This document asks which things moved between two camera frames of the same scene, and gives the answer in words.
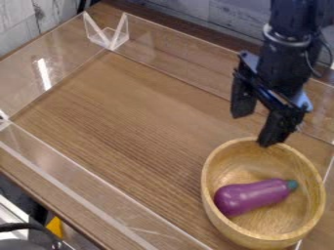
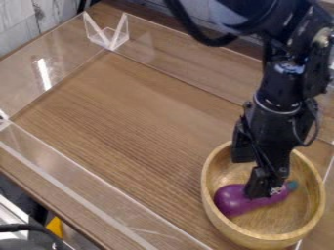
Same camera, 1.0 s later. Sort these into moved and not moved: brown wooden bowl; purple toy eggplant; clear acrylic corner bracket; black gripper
Moved: black gripper
Not moved: purple toy eggplant; clear acrylic corner bracket; brown wooden bowl
